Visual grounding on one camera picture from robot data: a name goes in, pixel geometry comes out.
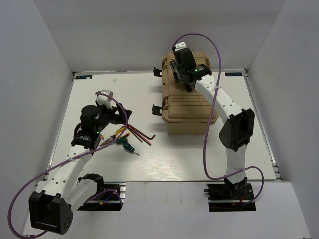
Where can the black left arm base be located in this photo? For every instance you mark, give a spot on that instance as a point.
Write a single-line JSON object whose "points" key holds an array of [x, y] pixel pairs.
{"points": [[104, 191]]}

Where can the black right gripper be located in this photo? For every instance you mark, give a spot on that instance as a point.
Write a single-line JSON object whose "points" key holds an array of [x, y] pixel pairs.
{"points": [[175, 68]]}

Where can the blue label sticker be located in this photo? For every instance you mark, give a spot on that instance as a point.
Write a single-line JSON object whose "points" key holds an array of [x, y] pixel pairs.
{"points": [[78, 77], [233, 74]]}

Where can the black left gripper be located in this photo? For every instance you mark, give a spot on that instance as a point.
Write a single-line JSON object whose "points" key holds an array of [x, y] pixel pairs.
{"points": [[101, 107]]}

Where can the blue label sticker left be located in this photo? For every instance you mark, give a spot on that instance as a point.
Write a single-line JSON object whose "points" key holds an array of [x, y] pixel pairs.
{"points": [[78, 77]]}

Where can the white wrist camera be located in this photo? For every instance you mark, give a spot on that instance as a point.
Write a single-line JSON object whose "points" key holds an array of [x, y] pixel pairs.
{"points": [[179, 46], [101, 99]]}

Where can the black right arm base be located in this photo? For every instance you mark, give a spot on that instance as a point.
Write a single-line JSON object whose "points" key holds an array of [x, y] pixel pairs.
{"points": [[223, 192]]}

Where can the yellow black needle-nose pliers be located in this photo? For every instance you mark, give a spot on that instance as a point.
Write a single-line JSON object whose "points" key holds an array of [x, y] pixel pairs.
{"points": [[113, 137]]}

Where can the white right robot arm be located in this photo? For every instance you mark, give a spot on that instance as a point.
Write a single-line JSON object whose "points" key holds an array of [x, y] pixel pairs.
{"points": [[238, 122]]}

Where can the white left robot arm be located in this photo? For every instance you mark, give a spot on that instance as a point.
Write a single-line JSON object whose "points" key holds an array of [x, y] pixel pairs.
{"points": [[53, 208]]}

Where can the blue label sticker right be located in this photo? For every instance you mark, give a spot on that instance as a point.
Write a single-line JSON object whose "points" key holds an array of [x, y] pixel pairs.
{"points": [[233, 74]]}

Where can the green orange stubby screwdriver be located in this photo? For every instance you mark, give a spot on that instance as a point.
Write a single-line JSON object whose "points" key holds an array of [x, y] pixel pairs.
{"points": [[121, 141]]}

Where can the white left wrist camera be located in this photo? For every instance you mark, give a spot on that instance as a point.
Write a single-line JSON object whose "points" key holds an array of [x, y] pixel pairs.
{"points": [[101, 99]]}

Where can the tan plastic toolbox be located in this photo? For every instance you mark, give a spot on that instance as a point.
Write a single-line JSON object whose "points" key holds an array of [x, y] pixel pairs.
{"points": [[185, 113]]}

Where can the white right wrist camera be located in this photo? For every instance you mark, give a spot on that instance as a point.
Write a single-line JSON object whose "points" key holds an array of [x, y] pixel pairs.
{"points": [[179, 46]]}

